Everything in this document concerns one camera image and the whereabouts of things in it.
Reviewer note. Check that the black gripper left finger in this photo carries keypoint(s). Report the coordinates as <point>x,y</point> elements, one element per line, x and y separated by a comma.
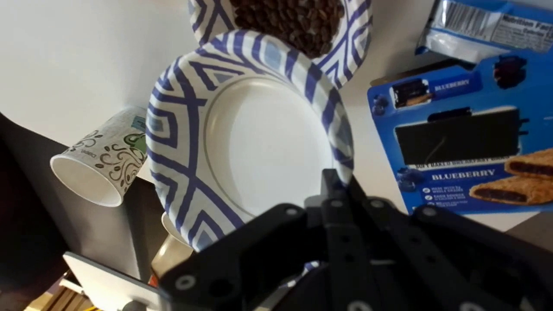
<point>259,260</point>

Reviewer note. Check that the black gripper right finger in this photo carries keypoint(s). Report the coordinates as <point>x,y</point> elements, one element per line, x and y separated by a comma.
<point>459,265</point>

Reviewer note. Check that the blue patterned paper bowl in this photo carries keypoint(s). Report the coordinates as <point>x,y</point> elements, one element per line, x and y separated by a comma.
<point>264,150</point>
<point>356,36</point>

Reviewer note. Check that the coffee bean pile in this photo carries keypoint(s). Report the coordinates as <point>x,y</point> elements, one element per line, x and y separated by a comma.
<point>287,23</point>

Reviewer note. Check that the blue cereal bar box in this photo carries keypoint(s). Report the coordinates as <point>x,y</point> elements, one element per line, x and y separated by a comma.
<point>459,139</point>

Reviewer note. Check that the white side table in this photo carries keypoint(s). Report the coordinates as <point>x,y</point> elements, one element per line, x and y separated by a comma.
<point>109,283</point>

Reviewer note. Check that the silver blue bar wrapper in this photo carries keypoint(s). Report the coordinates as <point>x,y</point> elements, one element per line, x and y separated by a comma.
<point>489,29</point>

